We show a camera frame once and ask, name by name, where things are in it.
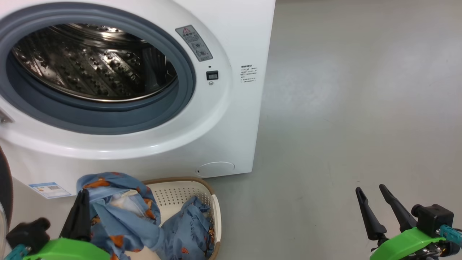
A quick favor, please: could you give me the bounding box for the blue garment with dark print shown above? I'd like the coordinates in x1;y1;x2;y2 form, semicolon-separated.
153;197;214;260

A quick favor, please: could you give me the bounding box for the round black washing machine door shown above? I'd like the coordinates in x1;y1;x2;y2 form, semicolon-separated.
0;144;14;253

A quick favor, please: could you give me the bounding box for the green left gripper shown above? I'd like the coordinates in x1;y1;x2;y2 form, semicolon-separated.
23;190;110;260

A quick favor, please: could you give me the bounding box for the white front-load washing machine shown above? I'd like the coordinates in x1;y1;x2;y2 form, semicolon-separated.
0;0;276;199

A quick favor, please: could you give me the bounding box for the teal cable connector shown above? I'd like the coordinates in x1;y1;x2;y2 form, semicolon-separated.
440;225;462;244
4;244;28;260

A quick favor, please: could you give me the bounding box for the cream perforated laundry basket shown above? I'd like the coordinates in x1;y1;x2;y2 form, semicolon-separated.
123;177;222;260

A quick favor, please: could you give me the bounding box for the steel washing machine drum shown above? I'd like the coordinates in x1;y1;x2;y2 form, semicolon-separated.
11;23;178;102

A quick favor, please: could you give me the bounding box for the grey warning sticker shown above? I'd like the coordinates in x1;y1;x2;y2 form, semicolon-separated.
176;25;213;62

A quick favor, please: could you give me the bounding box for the blue energy label sticker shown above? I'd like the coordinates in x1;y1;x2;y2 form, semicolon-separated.
29;182;72;199

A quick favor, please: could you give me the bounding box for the grey rubber door gasket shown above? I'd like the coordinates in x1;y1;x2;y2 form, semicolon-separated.
0;7;196;135

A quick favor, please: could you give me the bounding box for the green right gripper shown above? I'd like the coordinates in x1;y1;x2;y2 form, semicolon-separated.
356;184;446;260

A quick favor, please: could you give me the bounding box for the teal left cable connector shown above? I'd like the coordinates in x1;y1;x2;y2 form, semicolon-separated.
4;244;28;260

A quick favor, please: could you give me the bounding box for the round white filter cover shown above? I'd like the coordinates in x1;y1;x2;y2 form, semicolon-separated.
198;161;235;178

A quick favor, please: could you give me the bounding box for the teal right cable connector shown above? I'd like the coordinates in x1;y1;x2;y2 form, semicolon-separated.
440;225;462;244

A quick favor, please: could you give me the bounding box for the blue garment with orange prints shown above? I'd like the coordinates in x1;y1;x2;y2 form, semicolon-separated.
77;172;162;260

